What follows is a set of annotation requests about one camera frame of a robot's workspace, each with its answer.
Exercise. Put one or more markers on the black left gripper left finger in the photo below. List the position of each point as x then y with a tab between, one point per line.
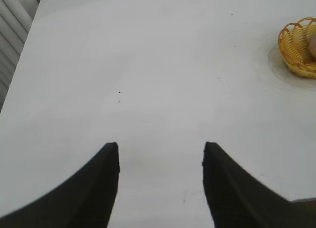
81	188

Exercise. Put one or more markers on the white slatted panel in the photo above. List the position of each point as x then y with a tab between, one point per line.
12	28

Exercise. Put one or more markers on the yellow woven plastic basket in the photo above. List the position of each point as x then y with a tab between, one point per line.
295	52

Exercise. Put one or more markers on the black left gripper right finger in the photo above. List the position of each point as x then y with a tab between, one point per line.
234	188

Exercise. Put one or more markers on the clear plastic saucer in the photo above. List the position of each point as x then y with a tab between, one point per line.
277	67

